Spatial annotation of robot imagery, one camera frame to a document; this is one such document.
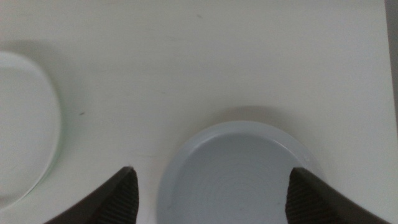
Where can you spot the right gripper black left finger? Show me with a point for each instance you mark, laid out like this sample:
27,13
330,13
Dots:
118,202

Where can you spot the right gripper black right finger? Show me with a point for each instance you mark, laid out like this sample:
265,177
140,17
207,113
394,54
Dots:
308,202

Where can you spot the grey-blue shallow bowl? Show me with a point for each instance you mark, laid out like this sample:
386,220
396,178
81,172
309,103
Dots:
236,174

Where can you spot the pale green shallow bowl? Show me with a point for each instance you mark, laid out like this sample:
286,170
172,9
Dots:
62,137

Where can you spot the white shallow bowl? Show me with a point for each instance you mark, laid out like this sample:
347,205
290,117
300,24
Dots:
25,124

